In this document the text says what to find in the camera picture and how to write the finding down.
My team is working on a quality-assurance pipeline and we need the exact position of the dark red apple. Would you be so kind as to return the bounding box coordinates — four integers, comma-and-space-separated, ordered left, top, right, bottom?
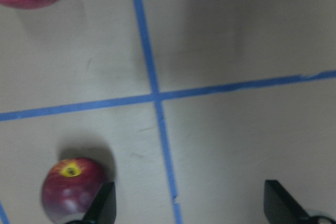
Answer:
41, 157, 109, 223

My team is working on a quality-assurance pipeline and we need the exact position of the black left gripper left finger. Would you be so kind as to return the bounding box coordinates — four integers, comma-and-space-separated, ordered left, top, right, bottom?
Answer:
81, 182, 116, 224

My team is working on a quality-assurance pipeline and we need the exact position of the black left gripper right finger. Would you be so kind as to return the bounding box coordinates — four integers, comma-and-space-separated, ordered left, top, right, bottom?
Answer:
264, 180, 310, 224

